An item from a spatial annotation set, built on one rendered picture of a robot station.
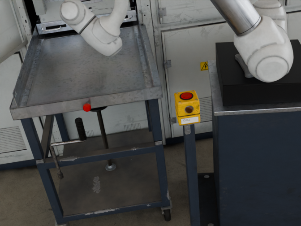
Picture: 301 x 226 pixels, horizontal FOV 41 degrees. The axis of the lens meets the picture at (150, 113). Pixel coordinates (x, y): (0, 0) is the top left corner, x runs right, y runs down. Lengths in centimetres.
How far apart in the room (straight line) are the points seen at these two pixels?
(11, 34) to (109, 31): 76
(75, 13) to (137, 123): 112
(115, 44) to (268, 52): 62
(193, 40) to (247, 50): 92
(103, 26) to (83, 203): 96
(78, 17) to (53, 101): 35
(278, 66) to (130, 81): 62
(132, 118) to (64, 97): 91
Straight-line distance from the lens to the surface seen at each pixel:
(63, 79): 183
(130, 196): 213
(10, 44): 225
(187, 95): 146
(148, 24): 226
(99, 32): 165
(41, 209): 247
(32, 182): 266
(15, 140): 265
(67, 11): 163
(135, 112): 251
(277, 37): 144
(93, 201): 216
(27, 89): 182
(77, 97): 167
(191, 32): 230
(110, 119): 253
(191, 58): 236
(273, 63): 141
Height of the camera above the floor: 168
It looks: 34 degrees down
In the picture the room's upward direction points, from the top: 8 degrees counter-clockwise
